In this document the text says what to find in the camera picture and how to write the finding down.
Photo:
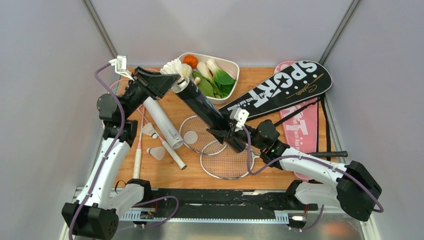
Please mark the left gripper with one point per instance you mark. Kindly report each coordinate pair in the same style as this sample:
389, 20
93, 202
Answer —
154, 84

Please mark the white racket lower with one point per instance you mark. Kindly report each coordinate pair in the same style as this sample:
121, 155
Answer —
221, 162

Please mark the pink racket rear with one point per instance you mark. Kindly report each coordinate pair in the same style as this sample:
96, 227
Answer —
167, 147

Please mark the toy pumpkin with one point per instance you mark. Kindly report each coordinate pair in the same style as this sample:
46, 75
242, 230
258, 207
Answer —
191, 60

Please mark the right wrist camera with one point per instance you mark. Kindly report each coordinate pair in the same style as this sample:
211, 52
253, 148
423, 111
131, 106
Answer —
239, 116

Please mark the white racket upper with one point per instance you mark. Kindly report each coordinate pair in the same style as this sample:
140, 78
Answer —
198, 139

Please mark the toy bok choy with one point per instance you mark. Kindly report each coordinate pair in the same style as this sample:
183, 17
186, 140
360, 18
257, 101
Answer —
220, 77

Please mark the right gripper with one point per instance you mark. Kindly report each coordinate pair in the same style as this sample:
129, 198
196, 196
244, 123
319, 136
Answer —
220, 135

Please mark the pink racket bag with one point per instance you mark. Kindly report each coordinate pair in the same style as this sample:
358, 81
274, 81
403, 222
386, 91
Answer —
301, 130

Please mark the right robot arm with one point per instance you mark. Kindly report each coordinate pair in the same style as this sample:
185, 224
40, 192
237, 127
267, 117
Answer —
350, 187

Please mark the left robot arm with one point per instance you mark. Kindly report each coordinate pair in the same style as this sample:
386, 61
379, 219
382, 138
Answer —
95, 214

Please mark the toy green leaf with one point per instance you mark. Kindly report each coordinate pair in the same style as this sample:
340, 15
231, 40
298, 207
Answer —
207, 86

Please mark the pink racket front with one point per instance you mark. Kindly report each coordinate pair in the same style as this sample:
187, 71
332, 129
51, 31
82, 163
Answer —
119, 87

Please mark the toy mushroom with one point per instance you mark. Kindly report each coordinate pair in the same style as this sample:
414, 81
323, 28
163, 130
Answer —
197, 81

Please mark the shuttlecock by pink racket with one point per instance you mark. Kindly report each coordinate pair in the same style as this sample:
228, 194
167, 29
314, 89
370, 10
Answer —
149, 130

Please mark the shuttlecock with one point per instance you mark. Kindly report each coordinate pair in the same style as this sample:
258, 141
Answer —
149, 130
157, 152
173, 67

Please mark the pink racket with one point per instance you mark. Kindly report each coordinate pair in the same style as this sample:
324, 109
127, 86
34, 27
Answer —
119, 87
167, 147

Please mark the toy napa cabbage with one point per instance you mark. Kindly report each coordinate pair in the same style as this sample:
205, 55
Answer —
186, 70

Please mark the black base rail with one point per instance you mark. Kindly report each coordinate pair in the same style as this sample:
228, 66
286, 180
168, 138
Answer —
239, 206

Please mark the black racket bag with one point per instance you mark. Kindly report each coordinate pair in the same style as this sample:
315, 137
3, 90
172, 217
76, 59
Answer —
297, 83

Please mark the white racket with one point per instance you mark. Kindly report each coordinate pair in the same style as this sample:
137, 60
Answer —
198, 139
221, 162

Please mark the white tube cap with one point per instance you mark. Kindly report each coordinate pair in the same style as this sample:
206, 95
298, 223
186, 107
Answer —
190, 137

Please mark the black shuttlecock tube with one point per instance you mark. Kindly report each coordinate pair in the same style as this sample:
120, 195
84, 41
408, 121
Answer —
193, 97

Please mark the white vegetable tray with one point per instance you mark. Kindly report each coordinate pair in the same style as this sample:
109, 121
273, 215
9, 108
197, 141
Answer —
229, 66

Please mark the white shuttlecock tube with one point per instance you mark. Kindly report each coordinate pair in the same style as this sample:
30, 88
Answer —
164, 124

